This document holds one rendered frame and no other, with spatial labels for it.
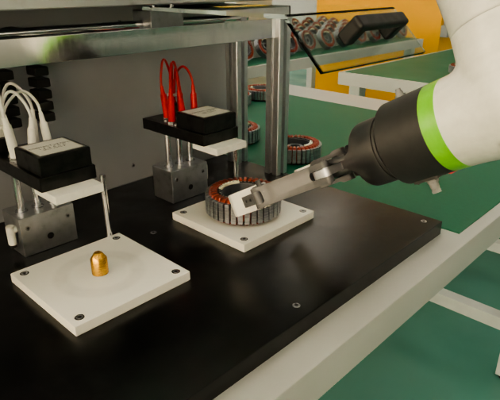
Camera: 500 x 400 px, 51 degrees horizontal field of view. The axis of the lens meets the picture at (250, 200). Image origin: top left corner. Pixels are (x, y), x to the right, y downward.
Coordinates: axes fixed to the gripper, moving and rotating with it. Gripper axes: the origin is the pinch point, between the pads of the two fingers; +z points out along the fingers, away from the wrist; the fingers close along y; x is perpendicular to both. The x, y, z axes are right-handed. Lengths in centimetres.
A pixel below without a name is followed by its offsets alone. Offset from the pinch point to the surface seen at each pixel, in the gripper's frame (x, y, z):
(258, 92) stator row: 28, 68, 59
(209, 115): 13.3, -1.1, 5.4
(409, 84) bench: 16, 133, 47
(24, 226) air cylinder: 7.2, -27.3, 16.5
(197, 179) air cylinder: 5.9, 1.5, 17.3
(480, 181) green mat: -13.1, 46.0, -6.0
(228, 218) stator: -1.5, -5.0, 5.1
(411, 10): 80, 323, 127
